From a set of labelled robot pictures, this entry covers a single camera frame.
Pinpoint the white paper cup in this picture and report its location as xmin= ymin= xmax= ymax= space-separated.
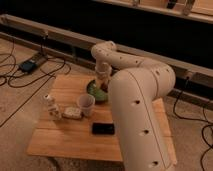
xmin=77 ymin=94 xmax=95 ymax=117

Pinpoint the black rectangular phone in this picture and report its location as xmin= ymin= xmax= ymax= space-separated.
xmin=92 ymin=123 xmax=115 ymax=135

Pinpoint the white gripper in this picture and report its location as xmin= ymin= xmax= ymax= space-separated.
xmin=95 ymin=63 xmax=112 ymax=90

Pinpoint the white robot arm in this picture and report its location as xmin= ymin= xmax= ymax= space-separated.
xmin=91 ymin=41 xmax=176 ymax=171

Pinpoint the green ceramic bowl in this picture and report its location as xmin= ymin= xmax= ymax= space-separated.
xmin=86 ymin=80 xmax=108 ymax=102

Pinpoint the white plastic bottle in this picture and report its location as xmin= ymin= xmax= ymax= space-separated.
xmin=44 ymin=94 xmax=62 ymax=120

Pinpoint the black floor cable left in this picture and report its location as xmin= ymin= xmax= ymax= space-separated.
xmin=0 ymin=36 xmax=72 ymax=128

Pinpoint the metal wall rail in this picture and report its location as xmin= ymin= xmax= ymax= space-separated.
xmin=0 ymin=14 xmax=213 ymax=88

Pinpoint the wooden table board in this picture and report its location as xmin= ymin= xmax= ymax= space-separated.
xmin=26 ymin=73 xmax=178 ymax=166

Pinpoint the black floor cable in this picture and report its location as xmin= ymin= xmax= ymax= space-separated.
xmin=0 ymin=36 xmax=72 ymax=128
xmin=172 ymin=74 xmax=213 ymax=171

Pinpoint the black floor cable right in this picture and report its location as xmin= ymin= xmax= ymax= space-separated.
xmin=172 ymin=74 xmax=213 ymax=171

